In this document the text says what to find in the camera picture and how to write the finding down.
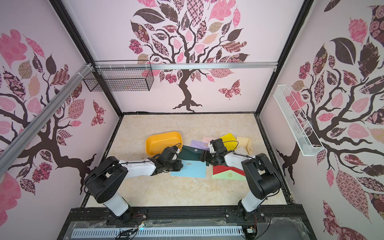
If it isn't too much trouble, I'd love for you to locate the yellow plastic storage box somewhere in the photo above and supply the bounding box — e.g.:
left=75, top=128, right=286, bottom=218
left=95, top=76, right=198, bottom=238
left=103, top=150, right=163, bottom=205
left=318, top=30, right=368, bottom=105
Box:
left=146, top=132, right=183, bottom=156

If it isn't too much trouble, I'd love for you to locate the dark green envelope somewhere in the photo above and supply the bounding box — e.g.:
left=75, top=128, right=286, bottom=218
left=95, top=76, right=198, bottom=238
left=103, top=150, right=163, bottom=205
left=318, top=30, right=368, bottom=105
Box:
left=178, top=146, right=205, bottom=161

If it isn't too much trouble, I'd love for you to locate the purple envelope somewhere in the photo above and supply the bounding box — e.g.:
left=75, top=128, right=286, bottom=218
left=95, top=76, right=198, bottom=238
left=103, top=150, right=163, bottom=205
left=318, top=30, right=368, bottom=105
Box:
left=190, top=140, right=210, bottom=151

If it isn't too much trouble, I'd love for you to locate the light blue envelope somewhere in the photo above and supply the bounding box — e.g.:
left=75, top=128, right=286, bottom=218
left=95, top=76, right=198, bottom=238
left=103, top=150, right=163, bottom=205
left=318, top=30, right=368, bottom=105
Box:
left=171, top=160, right=207, bottom=179

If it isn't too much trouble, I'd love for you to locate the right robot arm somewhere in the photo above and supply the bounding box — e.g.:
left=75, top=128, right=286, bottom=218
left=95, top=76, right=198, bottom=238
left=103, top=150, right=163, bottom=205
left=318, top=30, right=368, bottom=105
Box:
left=199, top=139, right=282, bottom=221

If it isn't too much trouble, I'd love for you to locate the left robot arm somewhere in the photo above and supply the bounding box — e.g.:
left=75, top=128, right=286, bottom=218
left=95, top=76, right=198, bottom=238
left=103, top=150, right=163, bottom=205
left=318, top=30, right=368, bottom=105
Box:
left=85, top=145, right=183, bottom=225

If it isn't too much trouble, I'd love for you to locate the red envelope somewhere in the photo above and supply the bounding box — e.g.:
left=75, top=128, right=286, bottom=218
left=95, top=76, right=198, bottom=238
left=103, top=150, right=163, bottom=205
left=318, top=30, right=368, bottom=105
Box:
left=212, top=164, right=246, bottom=177

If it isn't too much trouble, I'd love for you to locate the light green envelope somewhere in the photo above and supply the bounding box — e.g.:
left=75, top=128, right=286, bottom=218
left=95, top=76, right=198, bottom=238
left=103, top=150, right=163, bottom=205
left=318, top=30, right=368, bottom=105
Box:
left=212, top=169, right=246, bottom=181

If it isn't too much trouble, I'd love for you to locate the pink envelope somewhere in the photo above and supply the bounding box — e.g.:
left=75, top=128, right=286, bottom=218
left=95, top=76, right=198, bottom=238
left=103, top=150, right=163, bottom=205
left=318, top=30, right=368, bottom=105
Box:
left=202, top=137, right=215, bottom=144

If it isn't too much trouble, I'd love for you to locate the yellow envelope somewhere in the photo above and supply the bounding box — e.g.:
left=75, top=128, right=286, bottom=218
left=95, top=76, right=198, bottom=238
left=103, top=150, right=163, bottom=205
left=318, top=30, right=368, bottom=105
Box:
left=220, top=133, right=239, bottom=151

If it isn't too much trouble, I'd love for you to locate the beige envelope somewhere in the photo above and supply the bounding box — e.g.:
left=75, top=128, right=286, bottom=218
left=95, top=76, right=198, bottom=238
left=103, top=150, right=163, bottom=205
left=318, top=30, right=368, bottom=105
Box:
left=236, top=136, right=254, bottom=156

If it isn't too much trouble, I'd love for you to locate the white cable duct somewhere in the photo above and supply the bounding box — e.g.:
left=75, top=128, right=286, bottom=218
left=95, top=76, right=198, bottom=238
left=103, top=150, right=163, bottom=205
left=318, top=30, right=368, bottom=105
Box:
left=70, top=226, right=244, bottom=240

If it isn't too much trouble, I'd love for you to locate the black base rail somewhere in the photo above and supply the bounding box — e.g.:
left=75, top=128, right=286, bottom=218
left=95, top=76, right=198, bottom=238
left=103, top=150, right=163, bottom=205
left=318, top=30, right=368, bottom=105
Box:
left=58, top=205, right=317, bottom=240

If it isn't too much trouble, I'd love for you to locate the black wire basket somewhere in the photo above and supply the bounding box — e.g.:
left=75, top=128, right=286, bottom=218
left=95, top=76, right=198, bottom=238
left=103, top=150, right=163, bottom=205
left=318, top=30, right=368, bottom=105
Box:
left=84, top=60, right=155, bottom=92

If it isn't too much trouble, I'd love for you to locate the white wire shelf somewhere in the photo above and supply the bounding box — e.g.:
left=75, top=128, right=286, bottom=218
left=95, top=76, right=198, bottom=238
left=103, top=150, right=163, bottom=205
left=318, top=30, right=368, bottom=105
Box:
left=274, top=85, right=325, bottom=157

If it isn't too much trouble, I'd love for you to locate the aluminium rail back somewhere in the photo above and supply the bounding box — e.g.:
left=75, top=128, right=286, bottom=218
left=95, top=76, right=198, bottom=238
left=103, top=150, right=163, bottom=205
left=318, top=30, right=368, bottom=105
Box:
left=96, top=62, right=278, bottom=70

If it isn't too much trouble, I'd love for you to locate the aluminium rail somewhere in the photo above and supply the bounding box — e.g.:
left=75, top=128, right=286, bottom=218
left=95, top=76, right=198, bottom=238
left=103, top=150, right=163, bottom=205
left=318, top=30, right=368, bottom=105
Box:
left=96, top=62, right=278, bottom=70
left=1, top=63, right=94, bottom=175

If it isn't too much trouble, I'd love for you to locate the aluminium rail left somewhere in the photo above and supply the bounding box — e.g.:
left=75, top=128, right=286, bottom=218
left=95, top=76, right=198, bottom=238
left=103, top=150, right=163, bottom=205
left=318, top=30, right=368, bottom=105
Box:
left=1, top=63, right=94, bottom=175

